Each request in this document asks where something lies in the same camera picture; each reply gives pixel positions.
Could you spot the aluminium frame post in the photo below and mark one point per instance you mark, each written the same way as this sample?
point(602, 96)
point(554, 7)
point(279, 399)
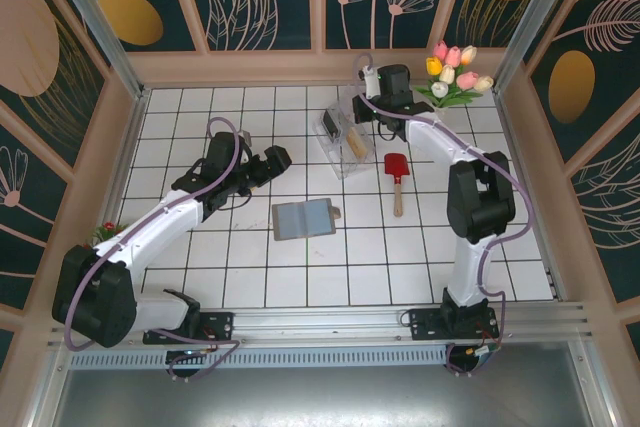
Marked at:
point(95, 22)
point(535, 22)

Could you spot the artificial tulip bouquet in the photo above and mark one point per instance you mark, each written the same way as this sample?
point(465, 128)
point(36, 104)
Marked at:
point(452, 74)

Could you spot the grey folding card holder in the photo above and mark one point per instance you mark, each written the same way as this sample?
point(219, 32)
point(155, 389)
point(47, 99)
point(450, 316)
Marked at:
point(305, 219)

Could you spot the wooden brush in organizer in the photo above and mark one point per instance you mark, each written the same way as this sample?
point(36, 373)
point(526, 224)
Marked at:
point(355, 142)

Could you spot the aluminium mounting rail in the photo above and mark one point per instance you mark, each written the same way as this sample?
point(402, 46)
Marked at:
point(320, 319)

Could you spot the black item in organizer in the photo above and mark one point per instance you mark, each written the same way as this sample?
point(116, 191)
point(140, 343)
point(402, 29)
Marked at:
point(329, 126)

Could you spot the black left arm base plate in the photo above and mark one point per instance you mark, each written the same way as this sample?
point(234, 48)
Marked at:
point(215, 327)

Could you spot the grey metal panel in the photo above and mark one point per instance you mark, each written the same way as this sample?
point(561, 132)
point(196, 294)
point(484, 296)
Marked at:
point(320, 399)

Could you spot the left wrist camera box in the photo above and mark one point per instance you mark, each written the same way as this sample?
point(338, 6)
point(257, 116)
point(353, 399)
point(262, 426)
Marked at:
point(244, 135)

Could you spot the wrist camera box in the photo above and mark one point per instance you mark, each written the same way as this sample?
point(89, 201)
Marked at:
point(371, 82)
point(244, 135)

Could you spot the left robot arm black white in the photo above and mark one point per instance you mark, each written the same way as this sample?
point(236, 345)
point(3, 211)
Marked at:
point(150, 227)

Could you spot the clear acrylic organizer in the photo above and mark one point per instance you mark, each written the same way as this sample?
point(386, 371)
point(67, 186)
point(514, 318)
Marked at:
point(350, 157)

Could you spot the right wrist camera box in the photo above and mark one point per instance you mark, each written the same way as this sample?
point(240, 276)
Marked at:
point(371, 82)

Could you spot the white ribbed vase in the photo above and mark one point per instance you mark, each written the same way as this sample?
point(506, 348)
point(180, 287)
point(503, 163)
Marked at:
point(434, 104)

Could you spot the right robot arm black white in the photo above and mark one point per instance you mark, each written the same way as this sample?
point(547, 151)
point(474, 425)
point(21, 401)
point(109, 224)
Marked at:
point(475, 197)

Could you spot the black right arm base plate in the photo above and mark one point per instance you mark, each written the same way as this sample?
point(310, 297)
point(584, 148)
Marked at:
point(425, 324)

